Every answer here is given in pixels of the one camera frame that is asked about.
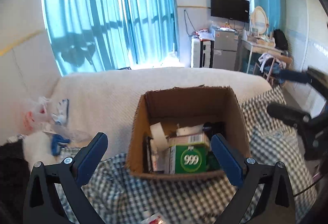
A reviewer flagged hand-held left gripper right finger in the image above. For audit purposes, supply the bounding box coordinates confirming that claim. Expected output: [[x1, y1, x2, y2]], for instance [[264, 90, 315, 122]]
[[211, 133, 298, 224]]

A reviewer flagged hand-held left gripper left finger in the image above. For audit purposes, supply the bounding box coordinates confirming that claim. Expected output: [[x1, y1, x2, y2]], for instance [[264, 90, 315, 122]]
[[23, 132, 109, 224]]

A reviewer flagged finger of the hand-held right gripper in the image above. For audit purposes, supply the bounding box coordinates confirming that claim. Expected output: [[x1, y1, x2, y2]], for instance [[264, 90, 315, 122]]
[[279, 66, 328, 103], [266, 103, 312, 127]]

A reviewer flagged brown cardboard box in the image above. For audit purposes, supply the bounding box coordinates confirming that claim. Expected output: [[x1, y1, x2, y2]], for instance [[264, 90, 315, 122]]
[[125, 86, 252, 181]]

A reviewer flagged green and white medicine box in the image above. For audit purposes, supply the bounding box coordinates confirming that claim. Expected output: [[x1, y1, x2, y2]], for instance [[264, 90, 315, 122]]
[[168, 144, 211, 174]]

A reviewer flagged tan small box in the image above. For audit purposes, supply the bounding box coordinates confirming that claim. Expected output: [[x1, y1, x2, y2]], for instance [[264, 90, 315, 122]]
[[168, 133, 211, 149]]

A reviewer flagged silver blister pack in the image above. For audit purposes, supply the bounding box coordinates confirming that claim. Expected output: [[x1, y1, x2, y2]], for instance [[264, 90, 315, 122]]
[[150, 142, 172, 172]]

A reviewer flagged white tape roll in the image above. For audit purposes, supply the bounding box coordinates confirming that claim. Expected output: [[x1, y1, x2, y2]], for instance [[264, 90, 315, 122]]
[[149, 123, 170, 149]]

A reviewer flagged chair with clothes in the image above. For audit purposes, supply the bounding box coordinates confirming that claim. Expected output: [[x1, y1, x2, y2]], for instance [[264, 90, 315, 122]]
[[257, 53, 283, 86]]

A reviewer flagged blue plastic item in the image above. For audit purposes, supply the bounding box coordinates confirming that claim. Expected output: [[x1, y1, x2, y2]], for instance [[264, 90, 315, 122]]
[[51, 134, 71, 157]]

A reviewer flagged black backpack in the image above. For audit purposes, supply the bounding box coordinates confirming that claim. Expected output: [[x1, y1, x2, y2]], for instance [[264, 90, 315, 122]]
[[273, 29, 289, 51]]

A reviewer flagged wooden dressing table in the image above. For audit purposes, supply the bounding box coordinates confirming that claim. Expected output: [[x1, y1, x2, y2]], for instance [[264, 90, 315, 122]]
[[237, 34, 293, 76]]

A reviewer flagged blue and white packet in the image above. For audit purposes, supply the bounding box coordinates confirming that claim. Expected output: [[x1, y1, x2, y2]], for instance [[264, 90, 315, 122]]
[[51, 98, 70, 125]]

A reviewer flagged white textured blanket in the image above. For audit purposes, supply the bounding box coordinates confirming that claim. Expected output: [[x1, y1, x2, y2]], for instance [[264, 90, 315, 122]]
[[23, 67, 272, 163]]

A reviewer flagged oval vanity mirror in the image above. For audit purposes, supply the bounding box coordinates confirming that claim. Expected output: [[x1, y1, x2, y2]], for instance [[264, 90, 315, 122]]
[[250, 6, 270, 36]]

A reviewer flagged white plastic bag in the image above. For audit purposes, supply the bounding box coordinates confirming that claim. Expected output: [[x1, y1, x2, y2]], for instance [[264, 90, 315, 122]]
[[22, 96, 52, 133]]

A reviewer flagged silver refrigerator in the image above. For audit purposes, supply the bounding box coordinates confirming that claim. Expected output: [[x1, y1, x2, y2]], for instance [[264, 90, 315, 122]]
[[213, 29, 239, 70]]

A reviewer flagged black cloth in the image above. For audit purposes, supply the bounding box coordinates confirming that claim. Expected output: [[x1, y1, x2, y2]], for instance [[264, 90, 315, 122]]
[[0, 139, 32, 224]]

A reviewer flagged red and white packet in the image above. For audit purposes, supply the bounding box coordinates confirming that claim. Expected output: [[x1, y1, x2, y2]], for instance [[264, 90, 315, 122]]
[[142, 211, 167, 224]]

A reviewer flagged teal window curtain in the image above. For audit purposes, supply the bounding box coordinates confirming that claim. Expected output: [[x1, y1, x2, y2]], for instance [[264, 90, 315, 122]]
[[42, 0, 179, 76]]

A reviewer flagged black cable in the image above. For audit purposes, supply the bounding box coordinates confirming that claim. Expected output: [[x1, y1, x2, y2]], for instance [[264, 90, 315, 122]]
[[292, 175, 321, 198]]

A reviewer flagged black wall television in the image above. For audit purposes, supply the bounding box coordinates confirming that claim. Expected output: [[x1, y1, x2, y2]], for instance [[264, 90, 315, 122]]
[[210, 0, 250, 23]]

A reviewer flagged thin wall cable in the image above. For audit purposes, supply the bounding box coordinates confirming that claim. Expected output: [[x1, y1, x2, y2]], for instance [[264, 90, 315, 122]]
[[183, 9, 196, 35]]

